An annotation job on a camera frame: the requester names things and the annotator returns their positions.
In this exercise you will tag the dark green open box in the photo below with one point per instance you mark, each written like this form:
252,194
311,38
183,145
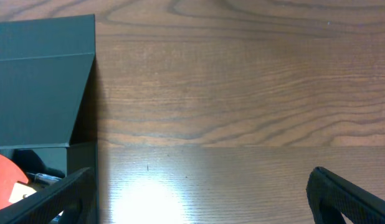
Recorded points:
47,83

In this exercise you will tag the orange scraper wooden handle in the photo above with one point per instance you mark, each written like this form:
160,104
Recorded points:
14,184

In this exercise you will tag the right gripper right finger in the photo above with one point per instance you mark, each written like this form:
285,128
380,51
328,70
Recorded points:
333,198

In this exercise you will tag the blue drill bit pack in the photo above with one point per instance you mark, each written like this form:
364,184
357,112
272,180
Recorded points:
42,179

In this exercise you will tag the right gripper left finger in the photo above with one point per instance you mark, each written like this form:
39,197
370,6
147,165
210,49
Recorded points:
73,197

